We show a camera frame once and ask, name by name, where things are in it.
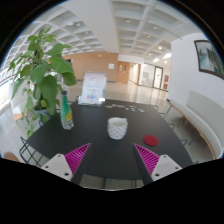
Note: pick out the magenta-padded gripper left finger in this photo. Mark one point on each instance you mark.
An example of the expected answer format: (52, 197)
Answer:
(76, 158)

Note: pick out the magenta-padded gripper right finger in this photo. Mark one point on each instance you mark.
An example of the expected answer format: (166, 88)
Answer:
(148, 159)

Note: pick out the green plastic drink bottle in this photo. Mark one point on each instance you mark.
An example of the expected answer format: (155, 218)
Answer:
(66, 115)

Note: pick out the flat round red coaster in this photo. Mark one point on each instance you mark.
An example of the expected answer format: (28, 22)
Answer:
(151, 140)

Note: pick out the white polka dot mug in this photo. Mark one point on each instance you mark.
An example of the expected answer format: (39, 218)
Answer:
(117, 129)

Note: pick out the small blue badge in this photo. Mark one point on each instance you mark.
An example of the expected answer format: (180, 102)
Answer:
(141, 110)

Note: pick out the small green round badge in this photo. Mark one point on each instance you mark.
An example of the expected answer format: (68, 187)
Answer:
(108, 106)

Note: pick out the long white bench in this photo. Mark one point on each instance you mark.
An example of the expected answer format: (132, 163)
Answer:
(200, 120)

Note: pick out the clear acrylic sign stand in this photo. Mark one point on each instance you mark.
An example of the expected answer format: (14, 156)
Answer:
(92, 88)

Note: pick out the green leafy potted plant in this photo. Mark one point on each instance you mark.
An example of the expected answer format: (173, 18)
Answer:
(46, 86)

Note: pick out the dark framed glass door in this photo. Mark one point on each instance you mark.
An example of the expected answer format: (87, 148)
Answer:
(157, 77)

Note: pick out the wooden double door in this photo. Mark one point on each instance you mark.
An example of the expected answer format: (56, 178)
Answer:
(122, 72)

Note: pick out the dark framed landscape picture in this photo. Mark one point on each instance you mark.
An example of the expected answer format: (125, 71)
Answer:
(208, 58)

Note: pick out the round ceiling lights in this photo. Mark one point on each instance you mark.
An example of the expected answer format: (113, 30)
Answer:
(127, 20)

